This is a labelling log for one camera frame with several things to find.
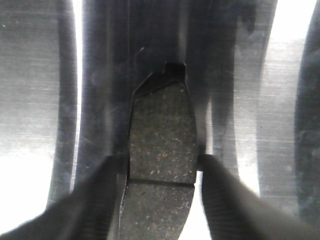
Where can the grey brake pad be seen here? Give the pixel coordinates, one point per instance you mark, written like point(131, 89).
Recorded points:
point(162, 158)

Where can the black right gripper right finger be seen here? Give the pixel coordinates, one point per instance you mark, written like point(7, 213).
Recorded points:
point(233, 212)

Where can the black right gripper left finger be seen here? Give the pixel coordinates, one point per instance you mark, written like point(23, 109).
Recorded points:
point(85, 214)

